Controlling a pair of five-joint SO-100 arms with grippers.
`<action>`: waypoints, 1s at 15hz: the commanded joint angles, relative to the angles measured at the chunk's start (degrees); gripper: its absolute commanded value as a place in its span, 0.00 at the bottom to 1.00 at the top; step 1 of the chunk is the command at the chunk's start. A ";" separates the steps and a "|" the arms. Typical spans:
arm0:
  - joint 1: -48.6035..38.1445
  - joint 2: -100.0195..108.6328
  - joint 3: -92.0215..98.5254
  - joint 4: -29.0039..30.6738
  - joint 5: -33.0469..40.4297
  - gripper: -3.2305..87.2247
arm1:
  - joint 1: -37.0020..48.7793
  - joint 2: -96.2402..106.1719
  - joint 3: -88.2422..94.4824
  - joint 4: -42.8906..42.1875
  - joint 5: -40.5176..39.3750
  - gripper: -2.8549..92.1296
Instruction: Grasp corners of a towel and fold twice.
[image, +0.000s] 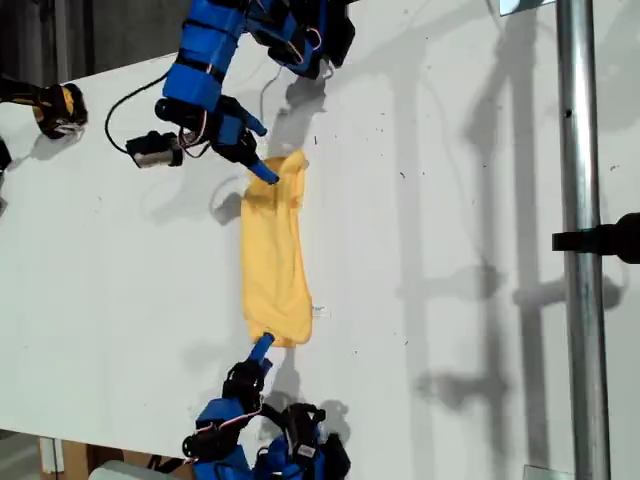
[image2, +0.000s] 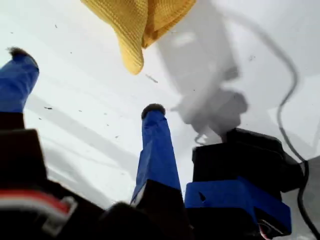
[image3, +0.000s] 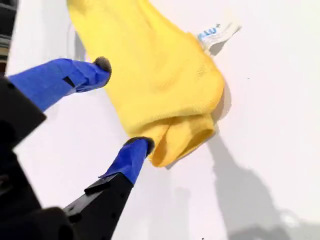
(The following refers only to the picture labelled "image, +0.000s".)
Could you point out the yellow microfibre towel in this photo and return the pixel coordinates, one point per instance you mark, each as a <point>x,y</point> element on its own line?
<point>275,260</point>

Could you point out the white plastic container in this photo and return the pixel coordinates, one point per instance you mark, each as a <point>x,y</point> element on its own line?
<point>125,471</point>

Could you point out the brown cardboard box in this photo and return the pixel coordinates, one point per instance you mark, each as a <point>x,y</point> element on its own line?
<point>75,460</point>

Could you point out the white table leg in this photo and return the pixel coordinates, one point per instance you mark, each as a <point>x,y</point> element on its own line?
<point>51,455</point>

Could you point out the black clamp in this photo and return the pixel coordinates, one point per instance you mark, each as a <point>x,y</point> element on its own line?
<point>600,240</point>

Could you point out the short black camera stalk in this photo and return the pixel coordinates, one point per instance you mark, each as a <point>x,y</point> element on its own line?
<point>192,147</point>

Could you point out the black silver camera box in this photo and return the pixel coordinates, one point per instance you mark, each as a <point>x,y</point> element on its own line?
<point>150,150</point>

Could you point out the steel post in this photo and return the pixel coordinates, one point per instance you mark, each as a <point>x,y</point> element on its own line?
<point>582,300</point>

